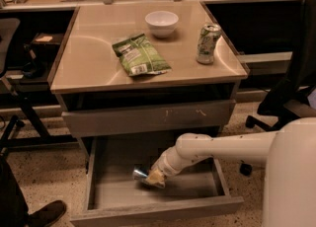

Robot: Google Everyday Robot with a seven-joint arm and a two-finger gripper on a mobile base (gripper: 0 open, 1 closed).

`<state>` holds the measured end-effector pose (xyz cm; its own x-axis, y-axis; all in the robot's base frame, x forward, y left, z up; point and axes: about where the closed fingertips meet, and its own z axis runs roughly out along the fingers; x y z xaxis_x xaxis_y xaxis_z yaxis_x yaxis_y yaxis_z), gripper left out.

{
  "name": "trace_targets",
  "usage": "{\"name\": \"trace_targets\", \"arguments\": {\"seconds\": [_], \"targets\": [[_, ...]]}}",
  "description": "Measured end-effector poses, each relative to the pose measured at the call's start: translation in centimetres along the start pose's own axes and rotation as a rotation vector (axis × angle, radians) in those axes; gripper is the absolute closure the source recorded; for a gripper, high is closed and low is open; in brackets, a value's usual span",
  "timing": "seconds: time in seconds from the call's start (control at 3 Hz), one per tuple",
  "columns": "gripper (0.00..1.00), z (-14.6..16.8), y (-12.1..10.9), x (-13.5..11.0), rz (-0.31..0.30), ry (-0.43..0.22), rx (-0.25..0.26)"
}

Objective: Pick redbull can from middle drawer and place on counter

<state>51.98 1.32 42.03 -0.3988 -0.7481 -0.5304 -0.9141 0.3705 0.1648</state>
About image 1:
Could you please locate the silver blue redbull can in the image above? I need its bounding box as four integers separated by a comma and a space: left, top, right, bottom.
132, 168, 150, 186

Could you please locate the open grey middle drawer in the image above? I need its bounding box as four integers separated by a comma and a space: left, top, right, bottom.
71, 132, 244, 227

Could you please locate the black box on shelf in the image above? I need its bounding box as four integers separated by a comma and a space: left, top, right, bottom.
31, 33, 63, 61

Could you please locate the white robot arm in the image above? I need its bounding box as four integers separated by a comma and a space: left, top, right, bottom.
145, 117, 316, 227

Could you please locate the green white soda can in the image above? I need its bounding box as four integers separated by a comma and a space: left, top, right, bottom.
197, 24, 221, 64

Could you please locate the grey drawer cabinet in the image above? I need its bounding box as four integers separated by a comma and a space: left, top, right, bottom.
50, 1, 248, 154

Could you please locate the brown shoe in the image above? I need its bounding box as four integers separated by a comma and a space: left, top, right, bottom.
26, 200, 66, 227

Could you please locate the green chip bag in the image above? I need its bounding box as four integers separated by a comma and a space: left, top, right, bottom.
112, 34, 172, 77

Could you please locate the white ceramic bowl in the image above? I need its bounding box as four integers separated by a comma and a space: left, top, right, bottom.
145, 11, 179, 38

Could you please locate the black office chair right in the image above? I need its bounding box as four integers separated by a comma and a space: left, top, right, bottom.
239, 0, 316, 177

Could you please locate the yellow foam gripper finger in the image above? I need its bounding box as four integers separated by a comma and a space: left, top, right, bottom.
145, 169, 165, 188

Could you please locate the closed grey top drawer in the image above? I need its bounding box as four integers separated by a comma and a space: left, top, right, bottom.
62, 100, 236, 137

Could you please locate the dark trouser leg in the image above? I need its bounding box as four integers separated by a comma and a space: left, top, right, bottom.
0, 156, 29, 227

